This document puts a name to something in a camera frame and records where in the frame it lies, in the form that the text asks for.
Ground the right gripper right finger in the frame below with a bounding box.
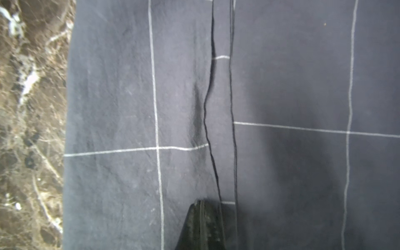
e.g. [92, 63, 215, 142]
[200, 200, 226, 250]

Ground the dark grey grid pillowcase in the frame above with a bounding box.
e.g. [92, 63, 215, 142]
[62, 1, 400, 250]

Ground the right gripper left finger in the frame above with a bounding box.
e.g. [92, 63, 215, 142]
[175, 201, 200, 250]

